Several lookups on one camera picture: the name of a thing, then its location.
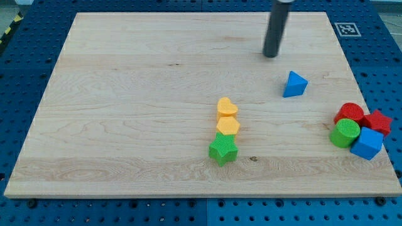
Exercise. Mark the blue cube block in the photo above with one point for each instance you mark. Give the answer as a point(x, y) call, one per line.
point(368, 144)

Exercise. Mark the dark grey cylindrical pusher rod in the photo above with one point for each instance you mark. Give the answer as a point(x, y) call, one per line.
point(276, 26)

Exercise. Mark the blue triangle block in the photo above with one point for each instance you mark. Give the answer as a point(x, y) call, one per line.
point(295, 85)

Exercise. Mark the yellow black hazard tape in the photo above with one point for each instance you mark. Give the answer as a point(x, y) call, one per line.
point(11, 29)

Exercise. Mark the yellow hexagon block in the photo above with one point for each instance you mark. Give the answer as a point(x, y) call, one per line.
point(228, 126)

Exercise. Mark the green cylinder block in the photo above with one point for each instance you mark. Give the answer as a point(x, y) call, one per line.
point(345, 132)

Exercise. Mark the white fiducial marker tag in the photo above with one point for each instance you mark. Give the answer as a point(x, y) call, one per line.
point(347, 29)

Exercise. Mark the green star block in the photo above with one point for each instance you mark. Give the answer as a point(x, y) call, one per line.
point(223, 148)

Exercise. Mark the red star block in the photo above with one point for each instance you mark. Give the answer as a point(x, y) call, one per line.
point(379, 122)

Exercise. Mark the red cylinder block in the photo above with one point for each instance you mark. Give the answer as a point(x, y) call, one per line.
point(351, 111)

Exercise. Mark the yellow heart block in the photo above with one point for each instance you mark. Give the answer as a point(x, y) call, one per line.
point(225, 108)

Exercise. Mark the light wooden board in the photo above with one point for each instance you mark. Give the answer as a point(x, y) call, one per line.
point(130, 109)

